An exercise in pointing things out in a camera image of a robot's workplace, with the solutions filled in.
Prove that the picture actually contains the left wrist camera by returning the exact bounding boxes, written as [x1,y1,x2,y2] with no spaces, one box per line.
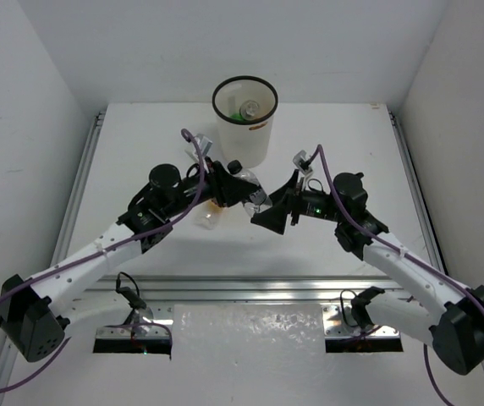
[185,134,213,162]

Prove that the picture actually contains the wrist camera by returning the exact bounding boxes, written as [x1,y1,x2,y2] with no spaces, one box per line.
[293,150,313,187]
[185,134,213,162]

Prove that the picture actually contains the clear bottle with yellow cap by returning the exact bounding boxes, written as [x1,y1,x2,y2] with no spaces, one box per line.
[195,211,220,230]

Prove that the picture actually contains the left aluminium side rail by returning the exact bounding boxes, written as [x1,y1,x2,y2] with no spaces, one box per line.
[0,110,106,387]

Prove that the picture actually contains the green plastic bottle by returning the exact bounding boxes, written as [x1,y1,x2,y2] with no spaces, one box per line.
[230,112,245,123]

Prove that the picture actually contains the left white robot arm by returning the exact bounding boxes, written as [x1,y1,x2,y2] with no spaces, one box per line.
[0,159,259,363]

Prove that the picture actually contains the right aluminium side rail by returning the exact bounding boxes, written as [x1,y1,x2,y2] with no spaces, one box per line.
[385,107,471,305]

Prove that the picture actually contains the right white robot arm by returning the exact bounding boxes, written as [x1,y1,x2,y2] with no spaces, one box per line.
[251,173,484,376]

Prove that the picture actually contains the clear bottle with black label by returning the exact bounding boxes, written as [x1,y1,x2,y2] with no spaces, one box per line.
[228,159,273,221]

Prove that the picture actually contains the aluminium front rail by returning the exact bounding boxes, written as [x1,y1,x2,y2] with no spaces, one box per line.
[72,273,476,339]

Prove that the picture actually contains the crushed clear bottle black cap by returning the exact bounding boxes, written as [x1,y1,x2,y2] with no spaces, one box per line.
[239,100,261,121]

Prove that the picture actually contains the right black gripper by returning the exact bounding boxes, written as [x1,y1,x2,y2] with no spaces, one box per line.
[251,168,345,233]

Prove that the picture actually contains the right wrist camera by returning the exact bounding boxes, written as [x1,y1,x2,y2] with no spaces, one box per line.
[293,150,313,187]

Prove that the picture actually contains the aluminium side rail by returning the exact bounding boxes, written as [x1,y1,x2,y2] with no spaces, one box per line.
[385,107,471,305]
[0,110,106,387]

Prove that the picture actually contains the orange bottle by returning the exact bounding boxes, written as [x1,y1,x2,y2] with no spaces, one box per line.
[207,200,225,213]

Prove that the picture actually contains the white bin with black rim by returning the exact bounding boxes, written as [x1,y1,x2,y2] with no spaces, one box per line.
[212,75,278,168]

